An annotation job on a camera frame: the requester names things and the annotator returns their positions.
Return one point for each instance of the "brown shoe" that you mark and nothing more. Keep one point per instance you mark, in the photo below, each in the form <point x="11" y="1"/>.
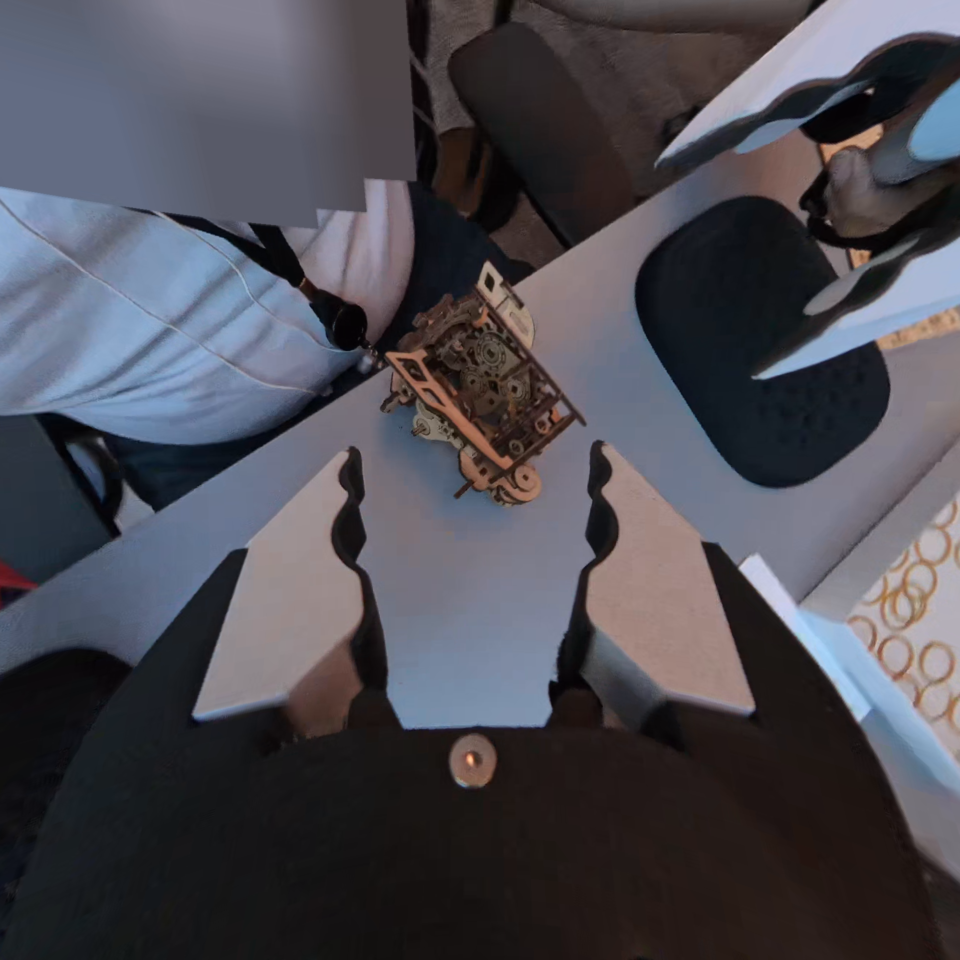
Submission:
<point x="461" y="172"/>

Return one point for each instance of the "white desk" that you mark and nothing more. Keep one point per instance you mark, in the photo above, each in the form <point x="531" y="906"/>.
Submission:
<point x="465" y="600"/>

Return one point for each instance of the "dark office chair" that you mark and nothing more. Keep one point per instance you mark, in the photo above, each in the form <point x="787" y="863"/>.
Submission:
<point x="45" y="487"/>

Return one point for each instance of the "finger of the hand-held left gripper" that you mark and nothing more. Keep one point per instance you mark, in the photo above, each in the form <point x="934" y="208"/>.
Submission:
<point x="900" y="307"/>
<point x="787" y="67"/>

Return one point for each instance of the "wooden mechanical gear model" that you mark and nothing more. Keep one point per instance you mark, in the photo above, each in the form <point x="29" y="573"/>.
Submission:
<point x="480" y="375"/>

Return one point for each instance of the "white box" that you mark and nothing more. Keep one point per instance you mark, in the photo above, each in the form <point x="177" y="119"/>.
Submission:
<point x="832" y="637"/>

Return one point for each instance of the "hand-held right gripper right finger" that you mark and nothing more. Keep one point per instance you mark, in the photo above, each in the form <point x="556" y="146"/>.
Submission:
<point x="660" y="600"/>

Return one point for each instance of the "black chair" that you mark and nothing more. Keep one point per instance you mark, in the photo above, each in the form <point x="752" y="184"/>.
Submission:
<point x="540" y="127"/>

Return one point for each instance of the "black quilted mouse pad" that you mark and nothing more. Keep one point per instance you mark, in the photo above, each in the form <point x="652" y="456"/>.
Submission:
<point x="720" y="337"/>

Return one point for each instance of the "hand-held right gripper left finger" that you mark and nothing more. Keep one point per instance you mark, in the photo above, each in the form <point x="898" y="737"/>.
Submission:
<point x="292" y="600"/>

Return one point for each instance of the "red object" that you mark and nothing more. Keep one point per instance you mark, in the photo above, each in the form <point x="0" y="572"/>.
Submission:
<point x="13" y="585"/>

